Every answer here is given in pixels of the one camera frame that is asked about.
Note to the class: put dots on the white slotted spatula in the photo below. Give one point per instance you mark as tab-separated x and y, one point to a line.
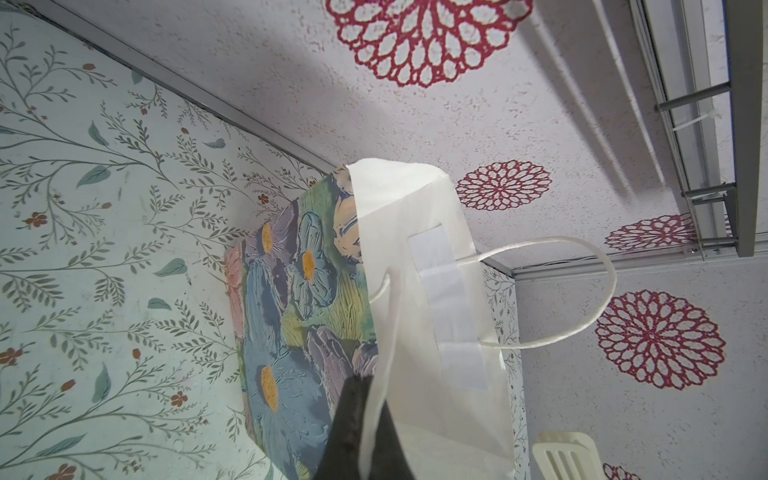
564	455

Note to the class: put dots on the floral paper bag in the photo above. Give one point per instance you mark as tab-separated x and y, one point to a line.
372	272

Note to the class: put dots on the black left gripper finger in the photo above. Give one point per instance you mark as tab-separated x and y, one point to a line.
340	457

